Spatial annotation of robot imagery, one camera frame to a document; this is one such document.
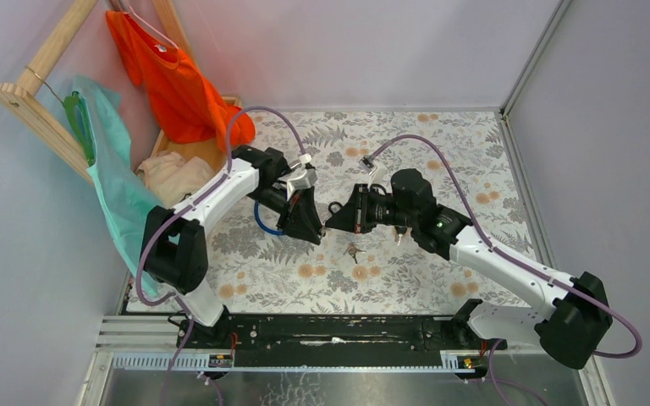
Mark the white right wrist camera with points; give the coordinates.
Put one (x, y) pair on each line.
(375, 171)

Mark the silver key bunch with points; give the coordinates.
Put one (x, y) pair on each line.
(352, 251)

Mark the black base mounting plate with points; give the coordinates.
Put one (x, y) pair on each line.
(326, 341)

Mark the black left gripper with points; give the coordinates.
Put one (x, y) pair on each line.
(298, 216)

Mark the pink clothes hanger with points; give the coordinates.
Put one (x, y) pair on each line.
(147, 26)

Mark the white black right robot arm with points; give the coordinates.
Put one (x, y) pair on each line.
(564, 315)

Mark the beige crumpled cloth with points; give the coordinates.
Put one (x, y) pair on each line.
(171, 178)

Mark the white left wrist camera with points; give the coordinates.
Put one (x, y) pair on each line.
(302, 176)

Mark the green clothes hanger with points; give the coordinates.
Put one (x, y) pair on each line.
(75, 109)

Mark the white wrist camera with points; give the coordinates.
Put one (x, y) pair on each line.
(302, 176)
(375, 171)

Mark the black headed key pair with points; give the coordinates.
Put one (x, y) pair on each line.
(400, 232)

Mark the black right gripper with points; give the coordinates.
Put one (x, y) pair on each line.
(354, 215)

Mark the grey aluminium frame rail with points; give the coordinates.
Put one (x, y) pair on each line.
(575, 127)

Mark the teal cloth garment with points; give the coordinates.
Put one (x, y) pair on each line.
(124, 199)

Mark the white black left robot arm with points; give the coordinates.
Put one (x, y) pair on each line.
(174, 248)

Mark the orange t-shirt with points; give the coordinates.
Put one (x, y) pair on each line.
(185, 104)

